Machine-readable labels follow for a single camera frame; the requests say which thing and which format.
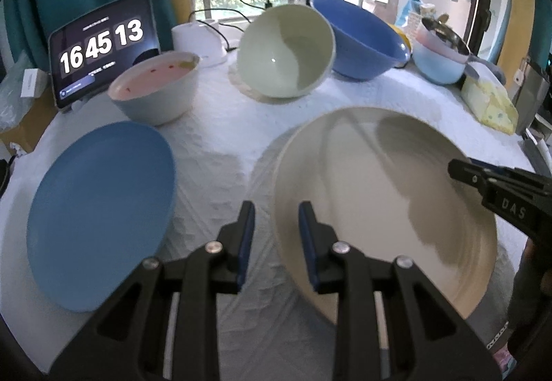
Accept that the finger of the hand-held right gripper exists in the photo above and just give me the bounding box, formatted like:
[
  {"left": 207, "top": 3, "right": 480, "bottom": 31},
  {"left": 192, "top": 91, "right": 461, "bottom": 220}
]
[
  {"left": 469, "top": 158, "right": 552, "bottom": 189},
  {"left": 448, "top": 158, "right": 503, "bottom": 204}
]

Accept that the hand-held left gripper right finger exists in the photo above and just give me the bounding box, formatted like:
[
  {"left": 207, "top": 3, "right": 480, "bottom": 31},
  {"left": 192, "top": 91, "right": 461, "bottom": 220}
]
[{"left": 298, "top": 200, "right": 503, "bottom": 381}]

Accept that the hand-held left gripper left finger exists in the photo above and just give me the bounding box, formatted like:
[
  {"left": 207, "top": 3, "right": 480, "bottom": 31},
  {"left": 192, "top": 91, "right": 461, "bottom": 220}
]
[{"left": 47, "top": 200, "right": 256, "bottom": 381}]

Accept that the cream plate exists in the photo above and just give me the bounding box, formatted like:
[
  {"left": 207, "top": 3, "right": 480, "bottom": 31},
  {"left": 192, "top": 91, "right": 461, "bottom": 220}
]
[{"left": 274, "top": 107, "right": 499, "bottom": 325}]

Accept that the blue plate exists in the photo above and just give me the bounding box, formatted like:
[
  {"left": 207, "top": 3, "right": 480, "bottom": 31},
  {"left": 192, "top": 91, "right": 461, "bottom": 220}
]
[{"left": 26, "top": 121, "right": 177, "bottom": 313}]

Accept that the large blue bowl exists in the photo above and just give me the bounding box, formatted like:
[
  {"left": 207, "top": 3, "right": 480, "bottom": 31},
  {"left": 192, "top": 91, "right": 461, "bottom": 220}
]
[{"left": 310, "top": 0, "right": 411, "bottom": 81}]

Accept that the light green bowl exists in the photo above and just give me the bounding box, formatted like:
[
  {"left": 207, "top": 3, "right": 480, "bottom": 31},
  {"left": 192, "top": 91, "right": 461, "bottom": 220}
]
[{"left": 237, "top": 4, "right": 336, "bottom": 99}]

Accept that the pink strawberry print bowl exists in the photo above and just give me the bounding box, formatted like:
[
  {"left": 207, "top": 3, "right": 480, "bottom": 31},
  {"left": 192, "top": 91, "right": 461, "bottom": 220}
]
[{"left": 107, "top": 51, "right": 201, "bottom": 126}]

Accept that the yellow patterned tissue pack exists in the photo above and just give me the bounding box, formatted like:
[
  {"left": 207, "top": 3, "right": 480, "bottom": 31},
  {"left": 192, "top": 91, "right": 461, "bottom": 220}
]
[{"left": 461, "top": 75, "right": 518, "bottom": 136}]

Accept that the grey metal case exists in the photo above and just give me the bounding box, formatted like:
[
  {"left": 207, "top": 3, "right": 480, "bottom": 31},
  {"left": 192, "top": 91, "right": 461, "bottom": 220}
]
[{"left": 515, "top": 56, "right": 552, "bottom": 136}]

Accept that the grey cloth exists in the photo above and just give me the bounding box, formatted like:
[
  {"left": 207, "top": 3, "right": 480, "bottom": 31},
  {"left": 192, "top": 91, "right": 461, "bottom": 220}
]
[{"left": 469, "top": 59, "right": 509, "bottom": 85}]

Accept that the light blue bowl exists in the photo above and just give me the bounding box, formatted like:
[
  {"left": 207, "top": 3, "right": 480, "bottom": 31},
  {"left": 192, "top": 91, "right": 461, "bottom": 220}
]
[{"left": 414, "top": 46, "right": 469, "bottom": 85}]

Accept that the pale pink bowl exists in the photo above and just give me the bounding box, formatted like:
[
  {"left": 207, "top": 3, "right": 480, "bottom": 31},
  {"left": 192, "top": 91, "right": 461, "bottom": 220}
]
[{"left": 413, "top": 25, "right": 472, "bottom": 63}]

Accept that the stainless steel bowl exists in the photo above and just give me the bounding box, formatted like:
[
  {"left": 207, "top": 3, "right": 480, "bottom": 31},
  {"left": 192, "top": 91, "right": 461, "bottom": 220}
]
[{"left": 422, "top": 17, "right": 472, "bottom": 56}]

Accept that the yellow wet wipes pack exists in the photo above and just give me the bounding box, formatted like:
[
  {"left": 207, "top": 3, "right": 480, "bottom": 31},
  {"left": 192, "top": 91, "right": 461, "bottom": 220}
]
[{"left": 386, "top": 21, "right": 413, "bottom": 53}]

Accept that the white plastic basket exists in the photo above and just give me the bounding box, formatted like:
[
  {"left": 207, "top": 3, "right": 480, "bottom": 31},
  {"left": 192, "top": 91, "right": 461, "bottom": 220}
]
[{"left": 405, "top": 10, "right": 433, "bottom": 36}]

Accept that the blue plastic bag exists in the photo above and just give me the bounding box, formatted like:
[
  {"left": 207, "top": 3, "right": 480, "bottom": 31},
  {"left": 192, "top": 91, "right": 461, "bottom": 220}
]
[{"left": 396, "top": 0, "right": 422, "bottom": 27}]

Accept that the white desk lamp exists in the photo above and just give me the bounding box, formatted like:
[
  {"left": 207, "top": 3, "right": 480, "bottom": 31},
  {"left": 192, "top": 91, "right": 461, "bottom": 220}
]
[{"left": 171, "top": 18, "right": 228, "bottom": 67}]

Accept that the tablet with clock display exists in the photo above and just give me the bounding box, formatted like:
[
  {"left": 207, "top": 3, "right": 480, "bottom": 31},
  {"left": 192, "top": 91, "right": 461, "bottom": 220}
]
[{"left": 47, "top": 0, "right": 161, "bottom": 109}]

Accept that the cardboard box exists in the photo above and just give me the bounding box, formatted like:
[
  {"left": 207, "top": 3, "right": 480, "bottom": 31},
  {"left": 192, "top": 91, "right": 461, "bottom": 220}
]
[{"left": 0, "top": 96, "right": 58, "bottom": 154}]

